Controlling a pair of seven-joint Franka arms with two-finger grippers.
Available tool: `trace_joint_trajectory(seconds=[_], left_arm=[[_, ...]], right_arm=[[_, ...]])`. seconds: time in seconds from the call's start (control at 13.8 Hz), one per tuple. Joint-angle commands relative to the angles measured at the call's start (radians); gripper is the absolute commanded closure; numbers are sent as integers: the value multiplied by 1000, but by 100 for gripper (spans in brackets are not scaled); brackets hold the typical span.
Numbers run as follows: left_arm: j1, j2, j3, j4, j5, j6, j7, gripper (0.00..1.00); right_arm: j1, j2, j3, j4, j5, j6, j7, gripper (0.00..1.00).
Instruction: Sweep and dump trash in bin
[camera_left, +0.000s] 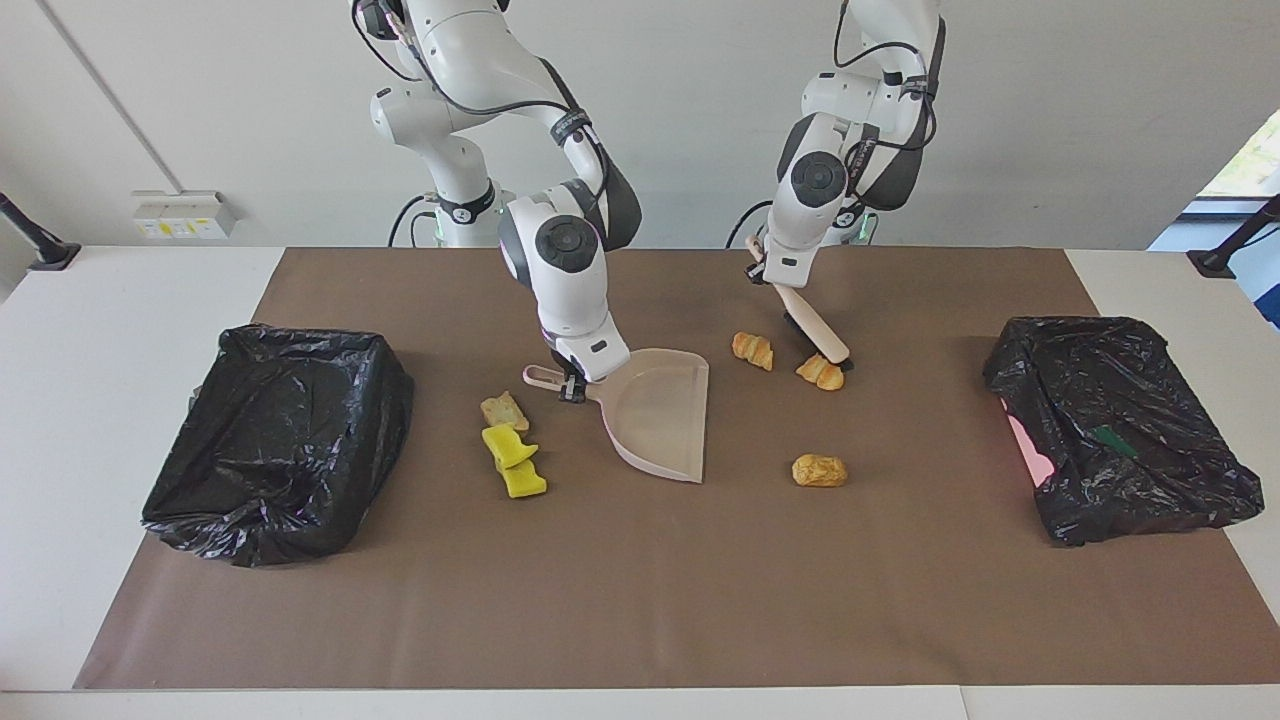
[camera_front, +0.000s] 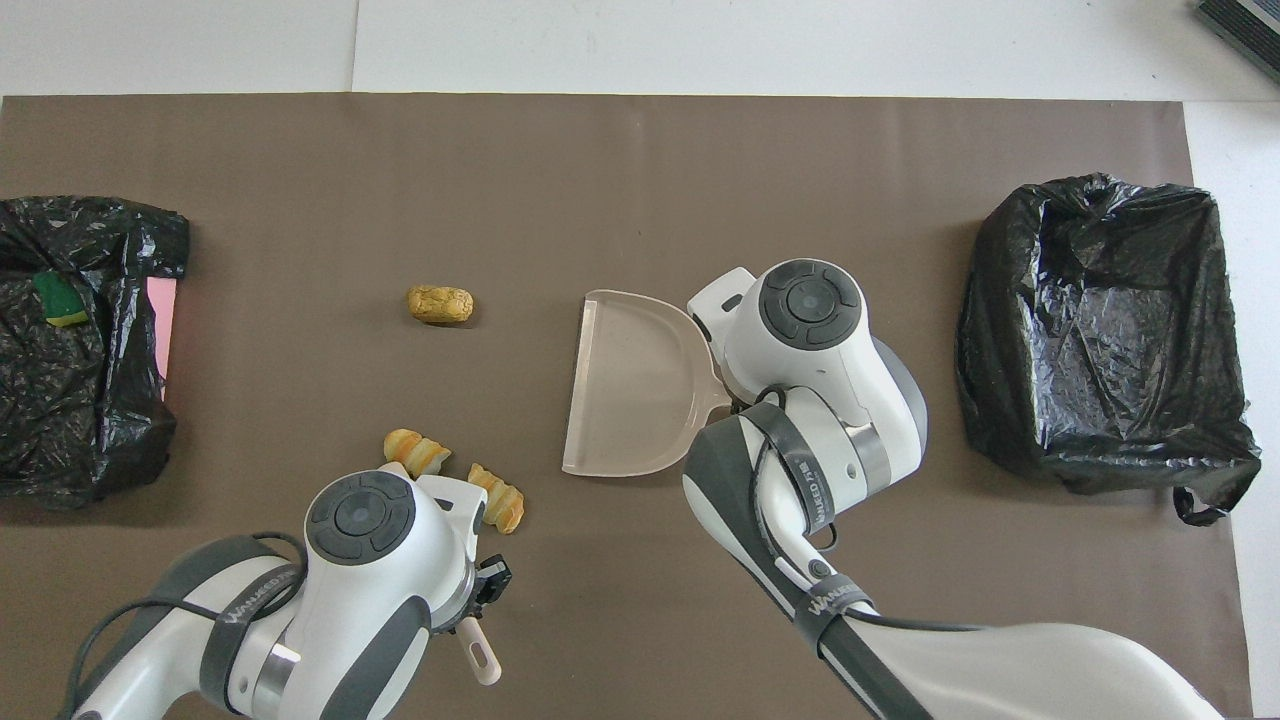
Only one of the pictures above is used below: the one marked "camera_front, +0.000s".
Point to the black trash bag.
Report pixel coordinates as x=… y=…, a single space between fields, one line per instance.
x=1100 y=330
x=120 y=400

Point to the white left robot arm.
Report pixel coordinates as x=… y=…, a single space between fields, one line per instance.
x=360 y=520

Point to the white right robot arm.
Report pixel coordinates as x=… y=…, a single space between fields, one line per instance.
x=810 y=310

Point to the brown bread roll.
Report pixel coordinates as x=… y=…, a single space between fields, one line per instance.
x=440 y=305

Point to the pale pink plastic dustpan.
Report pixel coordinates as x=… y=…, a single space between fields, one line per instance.
x=630 y=390

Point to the pink plastic bin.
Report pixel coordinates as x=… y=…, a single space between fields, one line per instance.
x=160 y=320

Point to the striped toy croissant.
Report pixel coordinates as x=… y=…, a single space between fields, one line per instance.
x=500 y=500
x=418 y=452

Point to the dark grey ribbed box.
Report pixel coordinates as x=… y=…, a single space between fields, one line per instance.
x=1245 y=25

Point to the green and yellow sponge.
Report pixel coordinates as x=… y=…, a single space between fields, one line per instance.
x=60 y=298

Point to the brown paper table mat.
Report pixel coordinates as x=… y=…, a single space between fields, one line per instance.
x=300 y=200

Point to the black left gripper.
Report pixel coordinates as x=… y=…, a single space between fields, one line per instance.
x=492 y=582

